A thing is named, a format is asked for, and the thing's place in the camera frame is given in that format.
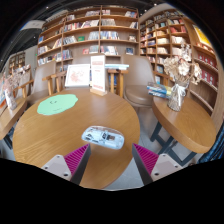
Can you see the small distant bookshelf unit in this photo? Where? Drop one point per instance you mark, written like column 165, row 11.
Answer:
column 17, row 61

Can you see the beige armchair with wooden arms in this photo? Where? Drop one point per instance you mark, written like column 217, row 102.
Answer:
column 41, row 80
column 115, row 81
column 138, row 76

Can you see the stack of teal books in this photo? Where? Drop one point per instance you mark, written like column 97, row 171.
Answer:
column 116, row 66

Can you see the glass vase with dried flowers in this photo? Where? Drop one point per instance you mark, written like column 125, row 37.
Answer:
column 176, row 95
column 10, row 98

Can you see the transparent computer mouse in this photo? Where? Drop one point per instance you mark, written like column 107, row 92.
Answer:
column 103, row 137

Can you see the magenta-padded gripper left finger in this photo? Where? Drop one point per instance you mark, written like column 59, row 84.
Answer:
column 77, row 159

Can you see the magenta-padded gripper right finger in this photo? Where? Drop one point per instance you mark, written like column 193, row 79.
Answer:
column 146, row 159

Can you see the green cloud-shaped mouse pad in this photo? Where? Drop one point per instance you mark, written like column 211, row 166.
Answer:
column 56, row 104

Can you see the white framed picture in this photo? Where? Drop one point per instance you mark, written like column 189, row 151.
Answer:
column 77, row 75

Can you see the stack of colourful books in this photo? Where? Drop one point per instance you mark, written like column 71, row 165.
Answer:
column 159, row 90

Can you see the white standing sign wooden base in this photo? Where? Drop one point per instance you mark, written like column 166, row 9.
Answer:
column 98, row 73

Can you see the large wooden bookshelf unit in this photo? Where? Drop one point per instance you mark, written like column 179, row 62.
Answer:
column 86, row 33

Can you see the curved wooden bookshelf unit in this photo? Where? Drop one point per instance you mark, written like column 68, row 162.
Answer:
column 163, row 36

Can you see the round wooden side table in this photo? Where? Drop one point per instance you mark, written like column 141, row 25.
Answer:
column 10, row 116
column 186, row 126

